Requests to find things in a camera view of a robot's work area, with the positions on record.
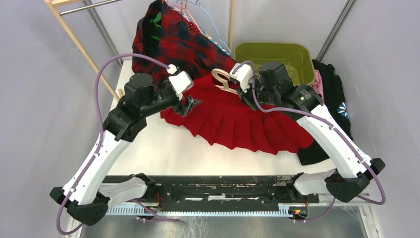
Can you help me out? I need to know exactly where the blue floral garment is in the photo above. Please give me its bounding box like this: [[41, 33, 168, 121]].
[[205, 34, 230, 56]]

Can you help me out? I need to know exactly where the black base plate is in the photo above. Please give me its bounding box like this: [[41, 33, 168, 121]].
[[102, 175, 319, 213]]

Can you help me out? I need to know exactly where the pink hanger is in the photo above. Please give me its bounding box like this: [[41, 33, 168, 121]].
[[162, 0, 210, 39]]

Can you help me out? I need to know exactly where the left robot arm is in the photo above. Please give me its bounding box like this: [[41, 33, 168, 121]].
[[50, 71, 199, 226]]

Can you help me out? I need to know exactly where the green hanger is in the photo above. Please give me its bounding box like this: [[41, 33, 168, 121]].
[[150, 12, 162, 42]]

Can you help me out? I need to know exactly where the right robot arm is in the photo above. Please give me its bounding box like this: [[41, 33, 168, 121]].
[[230, 60, 386, 205]]

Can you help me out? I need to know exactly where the green plastic basket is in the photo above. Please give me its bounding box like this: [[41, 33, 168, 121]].
[[234, 42, 316, 86]]

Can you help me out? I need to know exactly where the wooden clothes rack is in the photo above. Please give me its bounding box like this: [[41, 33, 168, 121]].
[[43, 0, 237, 101]]

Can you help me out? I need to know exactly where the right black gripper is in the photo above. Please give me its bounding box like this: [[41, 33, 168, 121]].
[[236, 75, 279, 111]]

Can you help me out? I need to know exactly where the red plaid shirt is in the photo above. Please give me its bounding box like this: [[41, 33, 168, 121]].
[[132, 0, 236, 79]]

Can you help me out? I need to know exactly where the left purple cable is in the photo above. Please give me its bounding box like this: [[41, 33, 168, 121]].
[[55, 53, 172, 236]]

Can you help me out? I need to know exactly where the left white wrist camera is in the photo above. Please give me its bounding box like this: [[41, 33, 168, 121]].
[[167, 64, 194, 101]]

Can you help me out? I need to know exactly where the red polka dot garment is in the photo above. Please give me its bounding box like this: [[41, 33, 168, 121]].
[[180, 12, 204, 35]]

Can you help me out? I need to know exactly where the pink cloth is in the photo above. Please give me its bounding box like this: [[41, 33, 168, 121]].
[[311, 69, 325, 101]]

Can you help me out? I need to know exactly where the wooden hanger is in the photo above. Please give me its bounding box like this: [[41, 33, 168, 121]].
[[211, 68, 239, 95]]

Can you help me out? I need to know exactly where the red pleated skirt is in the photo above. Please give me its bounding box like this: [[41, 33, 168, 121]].
[[160, 74, 314, 155]]

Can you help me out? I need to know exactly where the blue wire hanger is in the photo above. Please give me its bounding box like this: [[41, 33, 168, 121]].
[[188, 0, 232, 56]]

